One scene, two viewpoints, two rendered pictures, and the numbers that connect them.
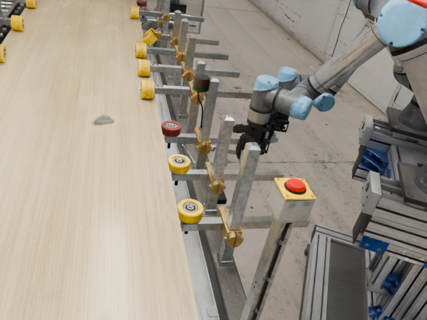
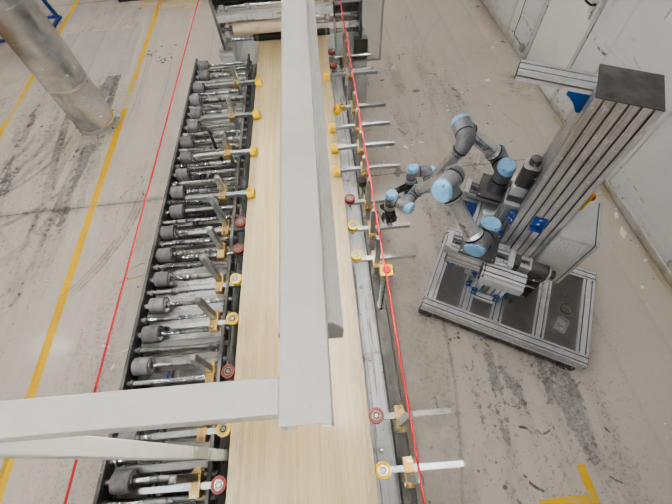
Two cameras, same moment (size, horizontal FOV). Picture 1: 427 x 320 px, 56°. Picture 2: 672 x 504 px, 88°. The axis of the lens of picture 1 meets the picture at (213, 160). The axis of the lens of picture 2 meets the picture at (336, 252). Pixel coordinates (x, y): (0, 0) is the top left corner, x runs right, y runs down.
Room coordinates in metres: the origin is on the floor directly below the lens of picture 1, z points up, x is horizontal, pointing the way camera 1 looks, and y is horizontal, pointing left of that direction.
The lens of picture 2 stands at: (-0.26, -0.20, 2.96)
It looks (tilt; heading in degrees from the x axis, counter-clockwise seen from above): 59 degrees down; 18
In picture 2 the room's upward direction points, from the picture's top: 5 degrees counter-clockwise
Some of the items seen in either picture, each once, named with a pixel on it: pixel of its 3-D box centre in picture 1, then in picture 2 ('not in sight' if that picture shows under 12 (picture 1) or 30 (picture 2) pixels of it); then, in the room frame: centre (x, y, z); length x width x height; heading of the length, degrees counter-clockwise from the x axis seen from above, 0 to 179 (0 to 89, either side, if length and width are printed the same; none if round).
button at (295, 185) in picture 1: (295, 186); not in sight; (0.69, -0.18, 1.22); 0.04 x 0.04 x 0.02
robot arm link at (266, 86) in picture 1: (265, 94); (391, 198); (1.22, -0.12, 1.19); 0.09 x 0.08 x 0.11; 66
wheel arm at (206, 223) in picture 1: (246, 223); (384, 257); (0.99, -0.15, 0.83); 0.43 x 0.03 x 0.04; 108
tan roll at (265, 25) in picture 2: not in sight; (290, 23); (3.48, 1.30, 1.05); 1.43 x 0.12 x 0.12; 108
